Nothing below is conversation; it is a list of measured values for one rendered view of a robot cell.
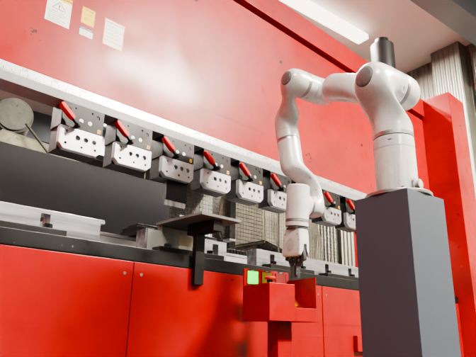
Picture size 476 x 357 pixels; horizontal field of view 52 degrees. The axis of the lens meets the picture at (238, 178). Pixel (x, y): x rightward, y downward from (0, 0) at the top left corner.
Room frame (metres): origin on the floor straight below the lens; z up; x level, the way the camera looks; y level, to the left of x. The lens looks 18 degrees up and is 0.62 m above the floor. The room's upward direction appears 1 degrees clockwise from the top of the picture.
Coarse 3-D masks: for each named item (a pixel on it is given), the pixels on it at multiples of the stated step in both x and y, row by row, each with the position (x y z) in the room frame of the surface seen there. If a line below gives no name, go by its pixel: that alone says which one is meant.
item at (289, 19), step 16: (240, 0) 1.98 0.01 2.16; (256, 0) 2.04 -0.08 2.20; (272, 0) 2.12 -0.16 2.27; (272, 16) 2.12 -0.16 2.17; (288, 16) 2.20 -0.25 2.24; (288, 32) 2.23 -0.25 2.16; (304, 32) 2.29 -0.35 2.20; (320, 32) 2.40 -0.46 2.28; (320, 48) 2.39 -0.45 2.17; (336, 48) 2.50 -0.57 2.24; (336, 64) 2.55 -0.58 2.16; (352, 64) 2.61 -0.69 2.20; (416, 112) 3.17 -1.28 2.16
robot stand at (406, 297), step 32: (416, 192) 1.27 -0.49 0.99; (384, 224) 1.30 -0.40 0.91; (416, 224) 1.26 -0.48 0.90; (384, 256) 1.31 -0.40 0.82; (416, 256) 1.25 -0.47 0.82; (448, 256) 1.34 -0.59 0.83; (384, 288) 1.32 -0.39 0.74; (416, 288) 1.24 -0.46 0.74; (448, 288) 1.33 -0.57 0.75; (384, 320) 1.32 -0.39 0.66; (416, 320) 1.25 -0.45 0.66; (448, 320) 1.32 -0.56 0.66; (384, 352) 1.33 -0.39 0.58; (416, 352) 1.25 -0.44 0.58; (448, 352) 1.31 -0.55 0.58
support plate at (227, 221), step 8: (184, 216) 1.62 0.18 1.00; (192, 216) 1.59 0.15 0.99; (200, 216) 1.59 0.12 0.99; (208, 216) 1.59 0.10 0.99; (216, 216) 1.60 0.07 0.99; (224, 216) 1.62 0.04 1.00; (160, 224) 1.73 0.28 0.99; (168, 224) 1.72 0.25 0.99; (176, 224) 1.72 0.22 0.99; (184, 224) 1.72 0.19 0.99; (224, 224) 1.70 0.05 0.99; (232, 224) 1.70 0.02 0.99
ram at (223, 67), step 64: (0, 0) 1.28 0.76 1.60; (128, 0) 1.58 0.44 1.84; (192, 0) 1.79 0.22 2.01; (64, 64) 1.44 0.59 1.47; (128, 64) 1.60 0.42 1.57; (192, 64) 1.80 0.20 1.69; (256, 64) 2.07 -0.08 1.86; (320, 64) 2.42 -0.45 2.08; (192, 128) 1.81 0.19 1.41; (256, 128) 2.07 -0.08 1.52; (320, 128) 2.41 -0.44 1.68
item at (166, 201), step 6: (168, 180) 1.78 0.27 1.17; (168, 186) 1.78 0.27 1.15; (174, 186) 1.80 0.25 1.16; (180, 186) 1.82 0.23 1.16; (186, 186) 1.84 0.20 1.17; (168, 192) 1.78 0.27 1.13; (174, 192) 1.81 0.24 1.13; (180, 192) 1.82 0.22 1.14; (186, 192) 1.84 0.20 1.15; (168, 198) 1.79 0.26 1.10; (174, 198) 1.81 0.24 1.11; (180, 198) 1.82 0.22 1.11; (186, 198) 1.85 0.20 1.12; (168, 204) 1.80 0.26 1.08; (174, 204) 1.82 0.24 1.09; (180, 204) 1.84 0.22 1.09
